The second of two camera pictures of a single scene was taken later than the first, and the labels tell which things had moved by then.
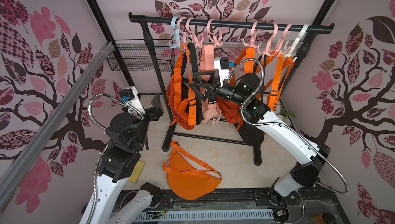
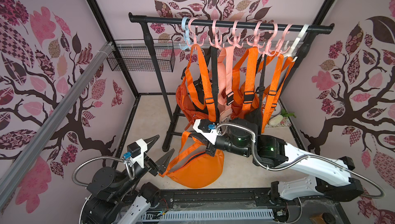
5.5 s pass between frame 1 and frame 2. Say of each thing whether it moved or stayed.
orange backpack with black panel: moved
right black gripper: moved
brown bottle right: stayed
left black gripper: moved
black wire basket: stayed
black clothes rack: stayed
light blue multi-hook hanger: moved
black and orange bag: moved
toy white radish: stayed
